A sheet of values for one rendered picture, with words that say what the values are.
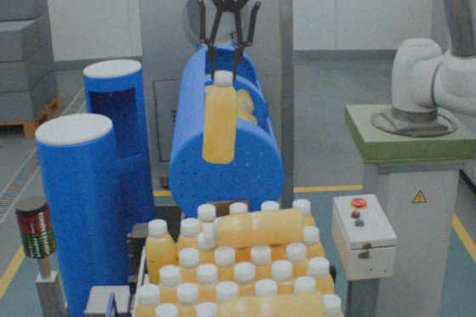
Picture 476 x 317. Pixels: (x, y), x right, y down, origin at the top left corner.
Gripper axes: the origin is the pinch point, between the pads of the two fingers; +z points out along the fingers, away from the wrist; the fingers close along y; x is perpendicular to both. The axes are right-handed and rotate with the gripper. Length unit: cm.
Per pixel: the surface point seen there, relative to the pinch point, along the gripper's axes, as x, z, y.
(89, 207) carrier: -58, 65, 42
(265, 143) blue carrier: -11.4, 21.3, -11.3
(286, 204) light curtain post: -160, 106, -40
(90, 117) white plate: -79, 39, 45
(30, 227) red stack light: 34, 24, 33
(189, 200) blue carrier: -11.7, 37.8, 6.0
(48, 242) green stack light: 32, 28, 31
